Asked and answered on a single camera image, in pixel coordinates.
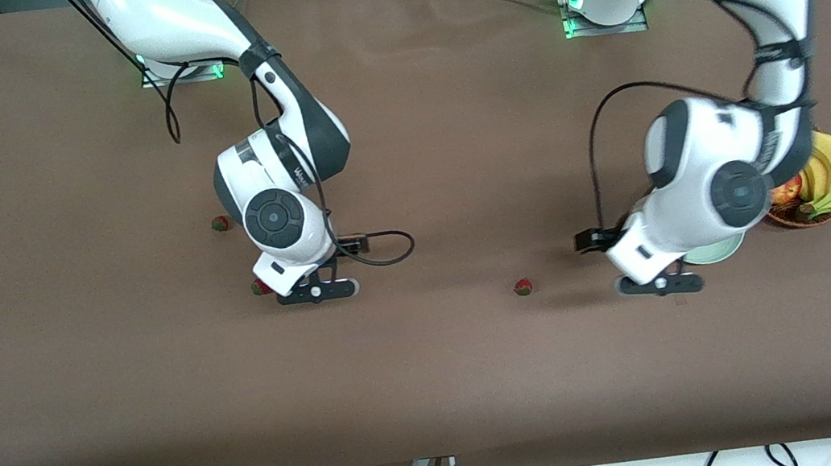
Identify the pale green round plate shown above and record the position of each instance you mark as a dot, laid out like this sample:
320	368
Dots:
715	253

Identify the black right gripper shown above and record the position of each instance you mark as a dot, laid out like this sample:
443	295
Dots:
343	246

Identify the small red strawberry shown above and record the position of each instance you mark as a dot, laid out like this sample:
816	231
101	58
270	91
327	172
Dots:
523	287
260	287
221	224

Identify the red apple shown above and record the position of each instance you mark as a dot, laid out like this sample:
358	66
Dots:
788	193

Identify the brown wicker basket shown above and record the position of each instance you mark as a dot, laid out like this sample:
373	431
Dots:
787	217

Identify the brown table cover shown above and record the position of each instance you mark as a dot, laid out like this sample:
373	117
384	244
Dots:
437	384

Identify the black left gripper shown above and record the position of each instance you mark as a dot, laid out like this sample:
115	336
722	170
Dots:
614	234

